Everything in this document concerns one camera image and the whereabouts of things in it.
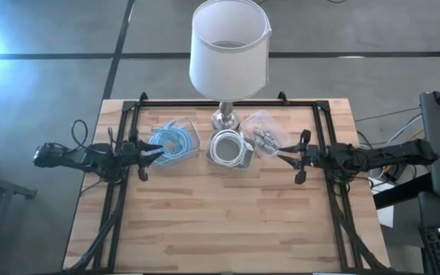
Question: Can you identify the white floor cable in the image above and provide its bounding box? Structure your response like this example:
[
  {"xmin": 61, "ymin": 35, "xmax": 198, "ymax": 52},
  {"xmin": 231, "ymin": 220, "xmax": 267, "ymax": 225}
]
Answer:
[{"xmin": 386, "ymin": 114, "xmax": 423, "ymax": 147}]

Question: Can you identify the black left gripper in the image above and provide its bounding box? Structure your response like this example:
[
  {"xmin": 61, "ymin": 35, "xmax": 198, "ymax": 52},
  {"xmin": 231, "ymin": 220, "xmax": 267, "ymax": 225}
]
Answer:
[{"xmin": 118, "ymin": 139, "xmax": 166, "ymax": 183}]

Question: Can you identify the black slanted bar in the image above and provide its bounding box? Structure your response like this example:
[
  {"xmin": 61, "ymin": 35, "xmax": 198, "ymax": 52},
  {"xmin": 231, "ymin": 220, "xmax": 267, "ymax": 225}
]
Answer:
[{"xmin": 372, "ymin": 172, "xmax": 435, "ymax": 210}]

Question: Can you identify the white paper sheet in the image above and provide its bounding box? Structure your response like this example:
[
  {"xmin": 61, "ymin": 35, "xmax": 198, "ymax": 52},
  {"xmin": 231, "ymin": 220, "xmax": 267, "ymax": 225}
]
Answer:
[{"xmin": 368, "ymin": 178, "xmax": 396, "ymax": 228}]

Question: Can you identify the white shade silver table lamp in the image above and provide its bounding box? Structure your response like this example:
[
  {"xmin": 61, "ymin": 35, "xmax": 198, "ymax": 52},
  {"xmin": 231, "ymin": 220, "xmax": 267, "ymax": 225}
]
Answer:
[{"xmin": 188, "ymin": 0, "xmax": 273, "ymax": 133}]

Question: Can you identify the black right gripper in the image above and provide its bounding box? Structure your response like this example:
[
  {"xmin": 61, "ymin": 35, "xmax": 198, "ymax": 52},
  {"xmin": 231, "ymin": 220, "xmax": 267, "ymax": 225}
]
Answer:
[{"xmin": 277, "ymin": 128, "xmax": 332, "ymax": 186}]

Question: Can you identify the black metal table frame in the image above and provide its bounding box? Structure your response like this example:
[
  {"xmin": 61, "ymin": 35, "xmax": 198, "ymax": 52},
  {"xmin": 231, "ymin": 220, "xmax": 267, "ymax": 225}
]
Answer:
[{"xmin": 63, "ymin": 91, "xmax": 393, "ymax": 275}]

